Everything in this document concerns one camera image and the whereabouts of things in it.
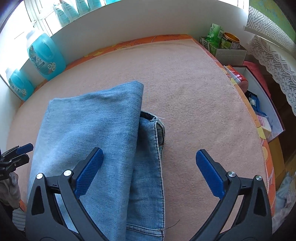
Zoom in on blue denim pants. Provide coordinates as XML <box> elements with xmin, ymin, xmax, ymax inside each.
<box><xmin>28</xmin><ymin>81</ymin><xmax>165</xmax><ymax>240</ymax></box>

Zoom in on white gloved right hand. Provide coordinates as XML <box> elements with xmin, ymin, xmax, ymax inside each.
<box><xmin>0</xmin><ymin>172</ymin><xmax>21</xmax><ymax>209</ymax></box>

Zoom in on pile of clothes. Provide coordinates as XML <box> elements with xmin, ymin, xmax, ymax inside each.
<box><xmin>272</xmin><ymin>172</ymin><xmax>295</xmax><ymax>233</ymax></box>

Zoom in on left blue detergent bottle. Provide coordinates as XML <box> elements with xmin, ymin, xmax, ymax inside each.
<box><xmin>7</xmin><ymin>69</ymin><xmax>35</xmax><ymax>101</ymax></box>

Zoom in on blue detergent bottle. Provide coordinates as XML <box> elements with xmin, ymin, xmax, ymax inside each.
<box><xmin>26</xmin><ymin>30</ymin><xmax>66</xmax><ymax>81</ymax></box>
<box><xmin>7</xmin><ymin>69</ymin><xmax>35</xmax><ymax>101</ymax></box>

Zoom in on orange floral bed sheet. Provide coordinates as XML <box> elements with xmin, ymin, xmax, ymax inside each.
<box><xmin>14</xmin><ymin>34</ymin><xmax>277</xmax><ymax>216</ymax></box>

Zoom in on right blue detergent bottle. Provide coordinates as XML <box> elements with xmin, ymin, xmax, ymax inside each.
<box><xmin>26</xmin><ymin>30</ymin><xmax>66</xmax><ymax>81</ymax></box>

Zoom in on open white storage box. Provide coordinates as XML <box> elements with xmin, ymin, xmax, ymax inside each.
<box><xmin>224</xmin><ymin>65</ymin><xmax>285</xmax><ymax>142</ymax></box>

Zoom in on pink towel mat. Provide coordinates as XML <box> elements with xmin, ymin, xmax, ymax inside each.
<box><xmin>5</xmin><ymin>38</ymin><xmax>270</xmax><ymax>236</ymax></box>

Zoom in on white lace table cloth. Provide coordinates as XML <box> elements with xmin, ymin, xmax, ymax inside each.
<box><xmin>247</xmin><ymin>36</ymin><xmax>295</xmax><ymax>113</ymax></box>

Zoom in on small cardboard box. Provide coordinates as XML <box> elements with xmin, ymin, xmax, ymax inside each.
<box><xmin>199</xmin><ymin>37</ymin><xmax>247</xmax><ymax>66</ymax></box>

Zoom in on gold lidded tin can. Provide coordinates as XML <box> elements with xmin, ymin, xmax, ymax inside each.
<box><xmin>220</xmin><ymin>32</ymin><xmax>240</xmax><ymax>50</ymax></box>

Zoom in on green drink carton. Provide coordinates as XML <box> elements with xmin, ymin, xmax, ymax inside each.
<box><xmin>206</xmin><ymin>23</ymin><xmax>224</xmax><ymax>48</ymax></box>

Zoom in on green wall map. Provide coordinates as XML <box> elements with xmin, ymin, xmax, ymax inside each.
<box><xmin>249</xmin><ymin>1</ymin><xmax>295</xmax><ymax>42</ymax></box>

